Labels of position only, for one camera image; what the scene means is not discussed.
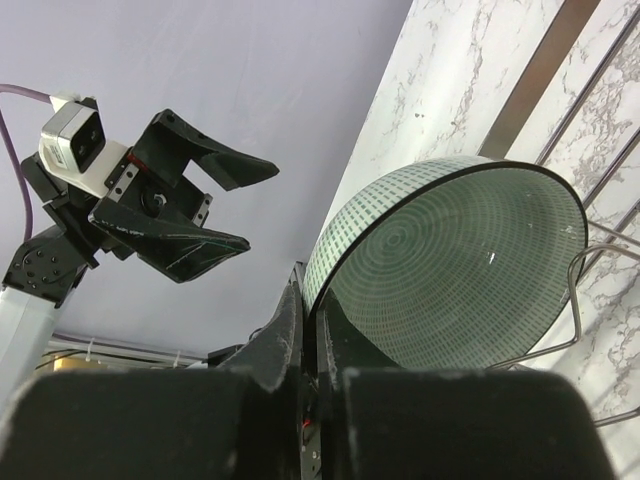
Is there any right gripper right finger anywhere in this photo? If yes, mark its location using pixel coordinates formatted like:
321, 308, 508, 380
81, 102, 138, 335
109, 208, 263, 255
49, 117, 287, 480
317, 299, 615, 479

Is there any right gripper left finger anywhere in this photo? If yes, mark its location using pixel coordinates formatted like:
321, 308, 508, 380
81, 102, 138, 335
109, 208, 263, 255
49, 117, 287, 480
1, 284, 303, 479

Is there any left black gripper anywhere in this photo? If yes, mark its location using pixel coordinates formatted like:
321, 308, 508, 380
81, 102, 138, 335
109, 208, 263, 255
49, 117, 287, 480
21, 109, 279, 283

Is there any pale green ribbed bowl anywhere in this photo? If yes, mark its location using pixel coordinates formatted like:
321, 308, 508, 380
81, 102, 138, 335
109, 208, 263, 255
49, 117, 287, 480
302, 156, 589, 369

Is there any metal wire dish rack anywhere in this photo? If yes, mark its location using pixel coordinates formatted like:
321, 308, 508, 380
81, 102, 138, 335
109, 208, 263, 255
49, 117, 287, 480
481, 1, 639, 427

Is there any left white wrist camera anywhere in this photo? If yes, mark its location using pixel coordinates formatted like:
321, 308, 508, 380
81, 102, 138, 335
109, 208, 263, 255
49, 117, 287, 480
38, 94, 127, 198

